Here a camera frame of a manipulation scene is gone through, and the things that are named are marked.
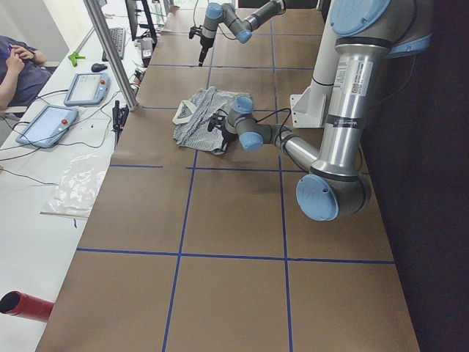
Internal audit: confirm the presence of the navy white striped polo shirt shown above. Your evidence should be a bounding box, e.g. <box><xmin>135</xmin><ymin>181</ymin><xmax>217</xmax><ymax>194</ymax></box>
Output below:
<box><xmin>172</xmin><ymin>86</ymin><xmax>251</xmax><ymax>155</ymax></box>

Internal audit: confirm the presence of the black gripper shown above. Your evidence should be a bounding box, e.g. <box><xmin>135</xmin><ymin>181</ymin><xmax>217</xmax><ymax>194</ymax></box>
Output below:
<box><xmin>188</xmin><ymin>26</ymin><xmax>213</xmax><ymax>67</ymax></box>
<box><xmin>207</xmin><ymin>113</ymin><xmax>237</xmax><ymax>155</ymax></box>

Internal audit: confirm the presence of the near teach pendant tablet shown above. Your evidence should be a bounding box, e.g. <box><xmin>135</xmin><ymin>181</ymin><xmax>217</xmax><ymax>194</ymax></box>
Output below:
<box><xmin>15</xmin><ymin>105</ymin><xmax>78</xmax><ymax>148</ymax></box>

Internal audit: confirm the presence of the far teach pendant tablet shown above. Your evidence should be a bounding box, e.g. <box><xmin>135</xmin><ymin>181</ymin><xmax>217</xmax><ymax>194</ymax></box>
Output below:
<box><xmin>64</xmin><ymin>72</ymin><xmax>110</xmax><ymax>106</ymax></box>

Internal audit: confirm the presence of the black computer mouse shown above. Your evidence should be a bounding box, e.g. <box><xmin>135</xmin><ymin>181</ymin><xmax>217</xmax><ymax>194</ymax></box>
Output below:
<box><xmin>91</xmin><ymin>63</ymin><xmax>108</xmax><ymax>73</ymax></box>

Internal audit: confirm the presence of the green plastic tool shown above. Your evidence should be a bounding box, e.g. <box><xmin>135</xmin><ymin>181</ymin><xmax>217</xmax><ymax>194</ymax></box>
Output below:
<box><xmin>67</xmin><ymin>51</ymin><xmax>86</xmax><ymax>67</ymax></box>

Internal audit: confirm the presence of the seated person in blue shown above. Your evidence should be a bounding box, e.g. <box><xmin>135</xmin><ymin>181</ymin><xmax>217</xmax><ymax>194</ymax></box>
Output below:
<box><xmin>1</xmin><ymin>35</ymin><xmax>52</xmax><ymax>110</ymax></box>

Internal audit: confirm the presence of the red cardboard tube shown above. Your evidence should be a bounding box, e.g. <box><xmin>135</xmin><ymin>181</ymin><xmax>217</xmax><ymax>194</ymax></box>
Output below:
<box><xmin>1</xmin><ymin>291</ymin><xmax>54</xmax><ymax>323</ymax></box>

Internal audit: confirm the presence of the black tool on desk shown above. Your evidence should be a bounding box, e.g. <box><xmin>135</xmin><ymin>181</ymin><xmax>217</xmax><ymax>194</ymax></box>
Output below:
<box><xmin>112</xmin><ymin>100</ymin><xmax>129</xmax><ymax>148</ymax></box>

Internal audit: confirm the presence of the brown paper table cover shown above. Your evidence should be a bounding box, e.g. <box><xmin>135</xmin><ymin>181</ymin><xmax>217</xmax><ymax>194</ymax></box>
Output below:
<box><xmin>37</xmin><ymin>10</ymin><xmax>418</xmax><ymax>351</ymax></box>

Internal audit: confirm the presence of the black cable on desk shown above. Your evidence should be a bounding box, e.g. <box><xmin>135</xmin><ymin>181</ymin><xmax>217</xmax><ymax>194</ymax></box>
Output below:
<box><xmin>0</xmin><ymin>91</ymin><xmax>114</xmax><ymax>186</ymax></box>

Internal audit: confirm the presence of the aluminium frame post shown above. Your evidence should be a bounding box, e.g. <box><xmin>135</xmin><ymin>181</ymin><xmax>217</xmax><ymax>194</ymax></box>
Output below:
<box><xmin>84</xmin><ymin>0</ymin><xmax>138</xmax><ymax>111</ymax></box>

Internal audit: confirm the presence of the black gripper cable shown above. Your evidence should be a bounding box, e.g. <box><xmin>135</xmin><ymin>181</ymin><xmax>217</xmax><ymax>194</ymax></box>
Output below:
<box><xmin>252</xmin><ymin>108</ymin><xmax>294</xmax><ymax>147</ymax></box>

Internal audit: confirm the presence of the black keyboard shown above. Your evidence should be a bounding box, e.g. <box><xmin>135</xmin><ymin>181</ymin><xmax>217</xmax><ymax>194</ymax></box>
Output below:
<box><xmin>109</xmin><ymin>27</ymin><xmax>126</xmax><ymax>59</ymax></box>

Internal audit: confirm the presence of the teach pendant tablet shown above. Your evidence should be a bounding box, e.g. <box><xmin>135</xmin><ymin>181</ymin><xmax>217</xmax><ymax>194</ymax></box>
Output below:
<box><xmin>64</xmin><ymin>72</ymin><xmax>110</xmax><ymax>106</ymax></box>
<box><xmin>15</xmin><ymin>105</ymin><xmax>78</xmax><ymax>148</ymax></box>

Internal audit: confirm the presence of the black monitor stand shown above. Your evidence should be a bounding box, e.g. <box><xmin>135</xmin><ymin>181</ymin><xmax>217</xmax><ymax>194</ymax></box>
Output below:
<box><xmin>124</xmin><ymin>0</ymin><xmax>164</xmax><ymax>41</ymax></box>

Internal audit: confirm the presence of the clear plastic bag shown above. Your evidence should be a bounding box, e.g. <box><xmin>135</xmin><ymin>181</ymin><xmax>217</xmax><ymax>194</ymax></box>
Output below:
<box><xmin>40</xmin><ymin>153</ymin><xmax>111</xmax><ymax>219</ymax></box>

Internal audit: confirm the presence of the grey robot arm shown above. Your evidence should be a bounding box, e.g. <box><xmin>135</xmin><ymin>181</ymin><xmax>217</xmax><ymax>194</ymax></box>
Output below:
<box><xmin>209</xmin><ymin>1</ymin><xmax>433</xmax><ymax>221</ymax></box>
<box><xmin>188</xmin><ymin>1</ymin><xmax>319</xmax><ymax>67</ymax></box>

